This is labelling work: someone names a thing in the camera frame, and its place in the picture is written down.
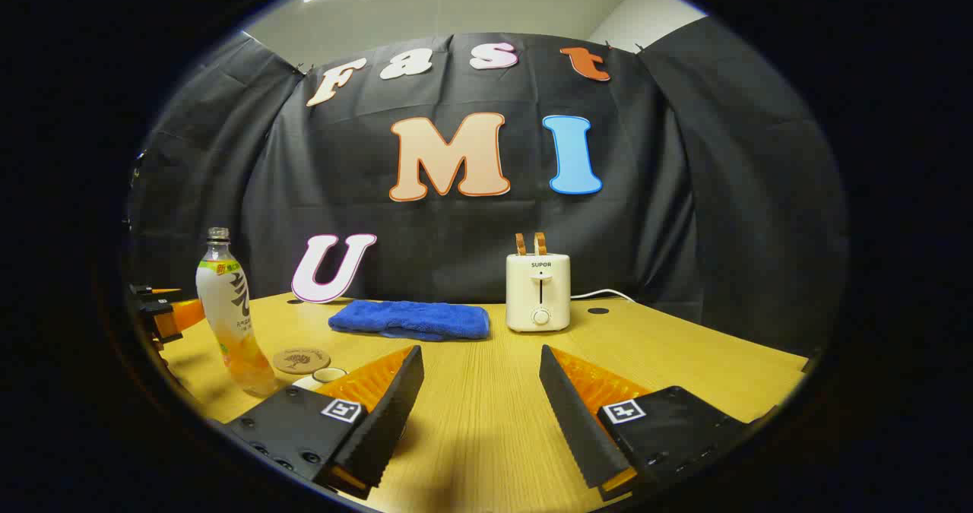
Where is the clear water bottle white label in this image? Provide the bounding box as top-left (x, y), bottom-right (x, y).
top-left (196, 227), bottom-right (279, 397)

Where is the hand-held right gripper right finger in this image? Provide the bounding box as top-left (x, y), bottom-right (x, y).
top-left (539, 345), bottom-right (778, 502)

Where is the round cork coaster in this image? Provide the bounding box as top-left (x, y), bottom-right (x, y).
top-left (273, 347), bottom-right (331, 375)

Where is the cream toaster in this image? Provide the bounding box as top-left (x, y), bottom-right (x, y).
top-left (506, 253), bottom-right (572, 333)

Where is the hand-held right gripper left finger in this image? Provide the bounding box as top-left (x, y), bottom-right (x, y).
top-left (220, 345), bottom-right (425, 500)

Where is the black backdrop cloth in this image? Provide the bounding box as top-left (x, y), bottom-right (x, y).
top-left (125, 15), bottom-right (848, 358)

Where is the blue folded towel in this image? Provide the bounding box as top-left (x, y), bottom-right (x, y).
top-left (328, 299), bottom-right (491, 342)

